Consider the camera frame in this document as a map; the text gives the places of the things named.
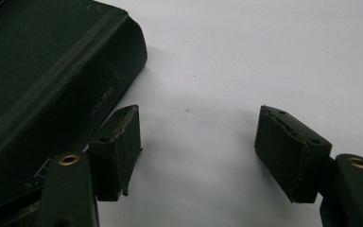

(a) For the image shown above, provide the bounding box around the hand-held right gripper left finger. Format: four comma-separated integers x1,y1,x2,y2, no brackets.
86,104,144,202

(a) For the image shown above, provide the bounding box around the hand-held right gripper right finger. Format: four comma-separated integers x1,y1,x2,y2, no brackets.
254,105,333,204

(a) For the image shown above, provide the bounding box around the black hardcover book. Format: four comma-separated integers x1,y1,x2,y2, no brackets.
0,0,148,221

